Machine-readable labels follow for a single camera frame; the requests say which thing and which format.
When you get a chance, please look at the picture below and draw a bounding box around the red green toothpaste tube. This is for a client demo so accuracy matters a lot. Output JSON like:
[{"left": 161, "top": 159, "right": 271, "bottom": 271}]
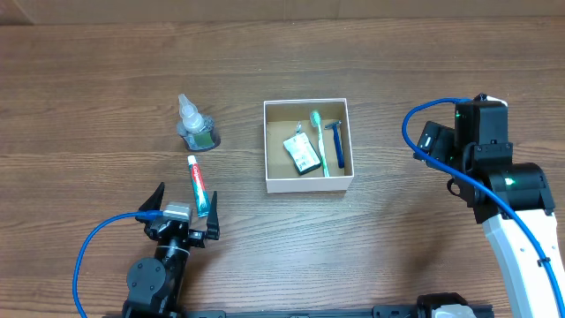
[{"left": 187, "top": 155, "right": 210, "bottom": 217}]

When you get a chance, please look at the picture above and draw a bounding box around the white cardboard box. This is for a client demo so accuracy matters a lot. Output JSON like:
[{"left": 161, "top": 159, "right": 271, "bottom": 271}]
[{"left": 263, "top": 98, "right": 355, "bottom": 193}]

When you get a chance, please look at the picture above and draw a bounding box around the blue disposable razor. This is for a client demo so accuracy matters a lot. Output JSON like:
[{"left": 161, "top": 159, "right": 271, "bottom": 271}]
[{"left": 325, "top": 120, "right": 345, "bottom": 169}]

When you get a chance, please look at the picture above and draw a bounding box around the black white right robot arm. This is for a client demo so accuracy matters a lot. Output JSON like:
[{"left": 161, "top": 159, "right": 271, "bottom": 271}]
[{"left": 410, "top": 120, "right": 564, "bottom": 317}]

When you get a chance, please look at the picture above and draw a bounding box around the green white floss packet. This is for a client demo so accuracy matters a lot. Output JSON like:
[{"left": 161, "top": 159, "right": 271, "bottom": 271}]
[{"left": 283, "top": 122, "right": 321, "bottom": 175}]

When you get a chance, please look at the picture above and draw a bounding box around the blue camera cable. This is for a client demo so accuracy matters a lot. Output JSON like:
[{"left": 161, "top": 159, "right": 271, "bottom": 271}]
[
  {"left": 401, "top": 97, "right": 565, "bottom": 318},
  {"left": 72, "top": 210, "right": 165, "bottom": 318}
]

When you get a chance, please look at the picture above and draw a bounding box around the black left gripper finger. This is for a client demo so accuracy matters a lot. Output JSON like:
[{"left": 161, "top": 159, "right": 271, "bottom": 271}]
[
  {"left": 206, "top": 191, "right": 220, "bottom": 240},
  {"left": 139, "top": 182, "right": 164, "bottom": 212}
]

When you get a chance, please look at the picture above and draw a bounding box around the blue left camera cable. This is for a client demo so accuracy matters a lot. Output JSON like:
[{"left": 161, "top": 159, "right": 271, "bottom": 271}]
[{"left": 72, "top": 210, "right": 165, "bottom": 318}]

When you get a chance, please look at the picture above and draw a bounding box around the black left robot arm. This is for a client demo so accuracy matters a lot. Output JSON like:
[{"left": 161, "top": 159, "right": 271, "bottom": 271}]
[{"left": 122, "top": 183, "right": 220, "bottom": 317}]

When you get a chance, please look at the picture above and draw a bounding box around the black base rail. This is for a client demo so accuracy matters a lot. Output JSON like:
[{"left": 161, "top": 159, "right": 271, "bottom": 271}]
[{"left": 103, "top": 302, "right": 495, "bottom": 318}]

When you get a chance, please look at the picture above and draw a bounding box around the blue right camera cable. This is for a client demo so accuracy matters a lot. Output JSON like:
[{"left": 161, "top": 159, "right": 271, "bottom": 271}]
[{"left": 401, "top": 97, "right": 565, "bottom": 318}]

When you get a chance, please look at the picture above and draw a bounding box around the green white toothbrush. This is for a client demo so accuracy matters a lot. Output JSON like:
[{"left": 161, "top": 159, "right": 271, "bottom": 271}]
[{"left": 310, "top": 110, "right": 330, "bottom": 178}]

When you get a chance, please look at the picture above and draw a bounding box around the clear soap pump bottle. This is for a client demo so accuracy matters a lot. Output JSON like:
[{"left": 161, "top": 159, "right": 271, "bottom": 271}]
[{"left": 177, "top": 94, "right": 221, "bottom": 152}]

